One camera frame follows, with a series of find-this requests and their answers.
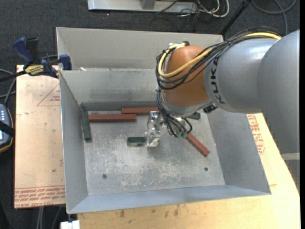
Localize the grey metal bin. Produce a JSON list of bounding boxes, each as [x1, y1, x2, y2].
[[56, 27, 272, 215]]

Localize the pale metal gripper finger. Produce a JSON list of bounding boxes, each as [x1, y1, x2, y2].
[[144, 131, 156, 145], [147, 137, 161, 148]]

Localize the black cylinder on white bracket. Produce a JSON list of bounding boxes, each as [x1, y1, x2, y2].
[[203, 104, 219, 115]]

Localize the brown cardboard board, red print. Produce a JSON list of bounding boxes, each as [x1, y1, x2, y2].
[[14, 64, 278, 210]]

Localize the red-brown flat block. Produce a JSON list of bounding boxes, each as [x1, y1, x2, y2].
[[121, 106, 160, 115], [88, 113, 137, 123], [185, 132, 211, 158]]

